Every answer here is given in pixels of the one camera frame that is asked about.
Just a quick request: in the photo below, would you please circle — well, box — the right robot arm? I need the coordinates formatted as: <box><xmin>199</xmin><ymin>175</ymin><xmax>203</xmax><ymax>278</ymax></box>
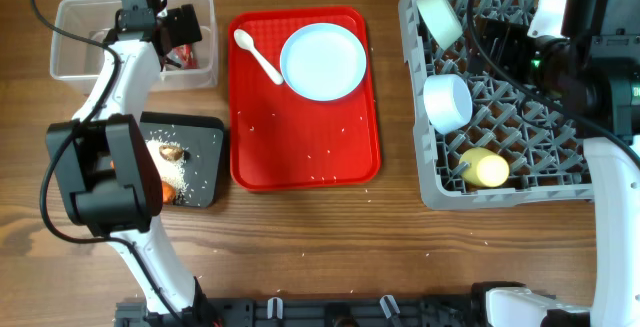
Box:
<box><xmin>470</xmin><ymin>0</ymin><xmax>639</xmax><ymax>326</ymax></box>

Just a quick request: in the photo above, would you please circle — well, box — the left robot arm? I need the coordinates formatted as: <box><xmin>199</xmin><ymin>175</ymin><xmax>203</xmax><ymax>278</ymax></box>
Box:
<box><xmin>39</xmin><ymin>0</ymin><xmax>220</xmax><ymax>326</ymax></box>

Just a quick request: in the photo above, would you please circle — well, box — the green bowl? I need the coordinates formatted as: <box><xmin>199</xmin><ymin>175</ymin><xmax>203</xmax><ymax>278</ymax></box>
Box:
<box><xmin>416</xmin><ymin>0</ymin><xmax>463</xmax><ymax>50</ymax></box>

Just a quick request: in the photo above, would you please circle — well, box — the brown mushroom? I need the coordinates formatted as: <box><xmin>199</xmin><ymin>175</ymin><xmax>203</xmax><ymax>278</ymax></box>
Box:
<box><xmin>158</xmin><ymin>144</ymin><xmax>185</xmax><ymax>163</ymax></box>

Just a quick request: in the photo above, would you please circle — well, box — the white rice pile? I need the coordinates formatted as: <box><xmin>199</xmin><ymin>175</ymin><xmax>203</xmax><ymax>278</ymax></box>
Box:
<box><xmin>146</xmin><ymin>139</ymin><xmax>189</xmax><ymax>204</ymax></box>

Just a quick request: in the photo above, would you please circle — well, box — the red snack wrapper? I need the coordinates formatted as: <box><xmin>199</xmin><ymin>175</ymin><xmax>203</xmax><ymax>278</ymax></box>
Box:
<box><xmin>166</xmin><ymin>44</ymin><xmax>199</xmax><ymax>69</ymax></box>

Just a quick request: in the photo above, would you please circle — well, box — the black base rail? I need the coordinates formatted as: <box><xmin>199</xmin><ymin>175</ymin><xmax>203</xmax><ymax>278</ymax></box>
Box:
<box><xmin>113</xmin><ymin>294</ymin><xmax>481</xmax><ymax>327</ymax></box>

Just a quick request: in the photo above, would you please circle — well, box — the white plastic spoon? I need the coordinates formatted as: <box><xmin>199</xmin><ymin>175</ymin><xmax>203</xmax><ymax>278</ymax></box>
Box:
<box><xmin>233</xmin><ymin>29</ymin><xmax>284</xmax><ymax>85</ymax></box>

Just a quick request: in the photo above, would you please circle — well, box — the red serving tray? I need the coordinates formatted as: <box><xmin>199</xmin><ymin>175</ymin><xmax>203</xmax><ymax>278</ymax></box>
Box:
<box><xmin>227</xmin><ymin>5</ymin><xmax>382</xmax><ymax>192</ymax></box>

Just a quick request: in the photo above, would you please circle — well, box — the black waste tray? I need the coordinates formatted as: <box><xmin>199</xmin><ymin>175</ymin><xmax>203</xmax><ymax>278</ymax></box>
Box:
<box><xmin>140</xmin><ymin>112</ymin><xmax>225</xmax><ymax>208</ymax></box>

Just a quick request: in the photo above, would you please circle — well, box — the light blue plate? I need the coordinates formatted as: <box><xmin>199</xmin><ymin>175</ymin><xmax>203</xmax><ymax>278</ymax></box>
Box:
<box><xmin>279</xmin><ymin>23</ymin><xmax>367</xmax><ymax>102</ymax></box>

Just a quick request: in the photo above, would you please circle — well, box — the yellow cup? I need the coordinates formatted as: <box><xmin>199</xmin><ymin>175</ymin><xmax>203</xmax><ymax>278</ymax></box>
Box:
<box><xmin>460</xmin><ymin>147</ymin><xmax>510</xmax><ymax>188</ymax></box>

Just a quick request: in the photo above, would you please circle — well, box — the orange carrot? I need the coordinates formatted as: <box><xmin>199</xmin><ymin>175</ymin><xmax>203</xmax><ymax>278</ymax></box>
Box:
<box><xmin>162</xmin><ymin>181</ymin><xmax>177</xmax><ymax>205</ymax></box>

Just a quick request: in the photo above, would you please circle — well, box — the light blue bowl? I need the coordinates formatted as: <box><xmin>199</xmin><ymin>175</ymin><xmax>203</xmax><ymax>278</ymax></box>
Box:
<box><xmin>423</xmin><ymin>74</ymin><xmax>473</xmax><ymax>134</ymax></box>

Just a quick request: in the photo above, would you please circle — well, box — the grey dishwasher rack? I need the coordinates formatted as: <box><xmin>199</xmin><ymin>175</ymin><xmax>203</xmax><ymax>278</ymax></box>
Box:
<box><xmin>398</xmin><ymin>0</ymin><xmax>593</xmax><ymax>210</ymax></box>

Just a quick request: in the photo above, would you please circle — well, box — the clear plastic bin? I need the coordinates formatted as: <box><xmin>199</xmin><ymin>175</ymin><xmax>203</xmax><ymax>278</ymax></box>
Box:
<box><xmin>49</xmin><ymin>0</ymin><xmax>219</xmax><ymax>94</ymax></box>

